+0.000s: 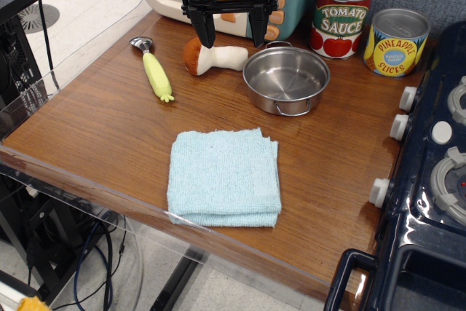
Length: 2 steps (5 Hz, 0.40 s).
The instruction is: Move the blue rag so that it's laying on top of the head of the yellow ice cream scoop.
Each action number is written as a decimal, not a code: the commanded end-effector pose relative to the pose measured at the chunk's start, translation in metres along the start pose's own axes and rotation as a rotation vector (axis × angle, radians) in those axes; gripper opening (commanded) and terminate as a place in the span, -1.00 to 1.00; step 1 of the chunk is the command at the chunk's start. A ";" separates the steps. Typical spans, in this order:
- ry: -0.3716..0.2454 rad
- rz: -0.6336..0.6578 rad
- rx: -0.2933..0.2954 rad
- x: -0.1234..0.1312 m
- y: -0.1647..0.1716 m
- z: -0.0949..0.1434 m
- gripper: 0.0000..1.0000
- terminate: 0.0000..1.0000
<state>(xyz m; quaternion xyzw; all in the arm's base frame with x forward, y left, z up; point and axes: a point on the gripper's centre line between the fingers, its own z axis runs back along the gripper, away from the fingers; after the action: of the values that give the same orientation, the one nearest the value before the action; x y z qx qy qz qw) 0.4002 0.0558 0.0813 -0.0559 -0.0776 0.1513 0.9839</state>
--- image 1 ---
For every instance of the plush toy mushroom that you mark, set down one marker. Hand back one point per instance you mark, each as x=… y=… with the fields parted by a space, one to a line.
x=198 y=59

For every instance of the tomato sauce can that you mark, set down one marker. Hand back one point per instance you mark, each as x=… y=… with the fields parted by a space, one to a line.
x=337 y=27

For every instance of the pineapple slices can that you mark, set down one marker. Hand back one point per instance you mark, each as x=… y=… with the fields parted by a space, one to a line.
x=396 y=41

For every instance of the dark blue toy stove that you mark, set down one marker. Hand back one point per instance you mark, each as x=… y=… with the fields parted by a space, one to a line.
x=419 y=262

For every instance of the ice cream scoop yellow handle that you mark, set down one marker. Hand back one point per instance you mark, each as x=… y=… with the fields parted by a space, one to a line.
x=157 y=77

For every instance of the small steel pot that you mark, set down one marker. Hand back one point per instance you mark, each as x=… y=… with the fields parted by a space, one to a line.
x=285 y=80

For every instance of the yellow sponge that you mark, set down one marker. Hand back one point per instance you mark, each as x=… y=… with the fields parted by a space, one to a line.
x=32 y=304

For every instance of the white stove knob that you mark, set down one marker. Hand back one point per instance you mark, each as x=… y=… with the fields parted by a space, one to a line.
x=407 y=98
x=379 y=192
x=398 y=127

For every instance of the light blue cloth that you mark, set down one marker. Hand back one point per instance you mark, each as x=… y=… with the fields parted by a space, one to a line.
x=224 y=179

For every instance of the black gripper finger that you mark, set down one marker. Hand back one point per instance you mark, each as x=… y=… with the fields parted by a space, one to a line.
x=204 y=26
x=258 y=19

